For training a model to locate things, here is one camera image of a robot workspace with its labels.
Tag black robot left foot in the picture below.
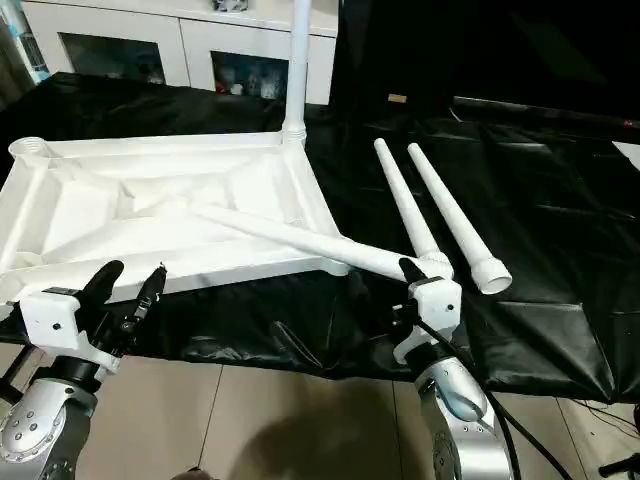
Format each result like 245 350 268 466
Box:
180 465 236 480

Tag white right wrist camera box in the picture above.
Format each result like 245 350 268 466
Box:
391 277 464 367

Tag white flat board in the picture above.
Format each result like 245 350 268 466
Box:
613 140 640 169

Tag white cabinet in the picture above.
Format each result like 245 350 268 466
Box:
20 0 341 107

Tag white plastic table top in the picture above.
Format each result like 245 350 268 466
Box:
0 133 353 306

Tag pale blue translucent object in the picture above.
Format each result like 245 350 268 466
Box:
0 0 49 86

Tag white plastic table leg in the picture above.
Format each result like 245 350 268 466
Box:
281 0 314 147
188 204 457 288
373 138 453 273
406 142 514 297

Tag black mat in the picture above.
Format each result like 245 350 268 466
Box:
0 72 640 406

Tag large black furniture piece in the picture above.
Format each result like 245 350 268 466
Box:
332 0 640 126

